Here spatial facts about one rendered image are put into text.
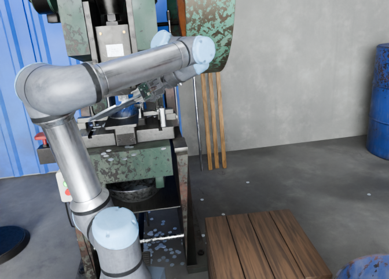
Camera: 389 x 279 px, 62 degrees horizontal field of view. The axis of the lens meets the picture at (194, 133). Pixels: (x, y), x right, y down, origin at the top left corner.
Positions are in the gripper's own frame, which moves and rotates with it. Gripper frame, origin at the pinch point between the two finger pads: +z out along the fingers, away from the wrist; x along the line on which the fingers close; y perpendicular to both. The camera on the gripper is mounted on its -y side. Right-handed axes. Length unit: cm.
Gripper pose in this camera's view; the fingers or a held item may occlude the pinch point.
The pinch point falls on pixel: (136, 97)
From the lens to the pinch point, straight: 130.1
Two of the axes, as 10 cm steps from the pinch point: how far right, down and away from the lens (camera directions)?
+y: -4.9, 3.1, -8.1
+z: -7.5, 3.1, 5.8
